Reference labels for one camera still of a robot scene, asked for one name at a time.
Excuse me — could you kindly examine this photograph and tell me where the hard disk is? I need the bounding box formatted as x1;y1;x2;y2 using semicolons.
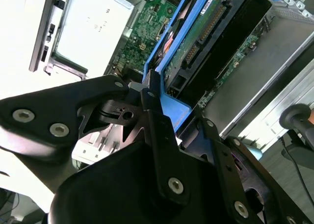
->
141;0;273;136

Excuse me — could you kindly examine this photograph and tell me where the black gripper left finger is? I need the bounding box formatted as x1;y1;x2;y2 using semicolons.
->
0;71;191;206

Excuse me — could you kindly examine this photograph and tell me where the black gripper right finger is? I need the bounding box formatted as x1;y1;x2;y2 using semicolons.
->
199;118;310;224

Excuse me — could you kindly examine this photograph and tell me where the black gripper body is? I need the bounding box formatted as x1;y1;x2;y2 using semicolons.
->
48;140;233;224

